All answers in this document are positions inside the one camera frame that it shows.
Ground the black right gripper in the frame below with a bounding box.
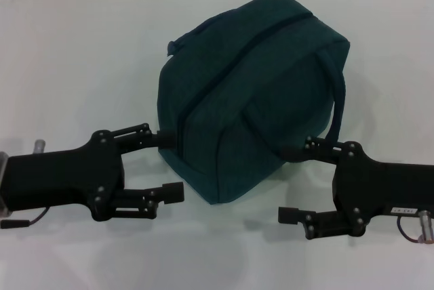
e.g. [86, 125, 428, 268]
[277, 135, 434, 241]

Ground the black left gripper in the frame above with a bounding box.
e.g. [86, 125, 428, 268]
[5, 123, 186, 222]

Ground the teal insulated lunch bag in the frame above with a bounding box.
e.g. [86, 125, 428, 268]
[156, 0, 351, 207]

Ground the right gripper cable with plug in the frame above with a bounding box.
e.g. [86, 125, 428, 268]
[395, 209, 434, 245]

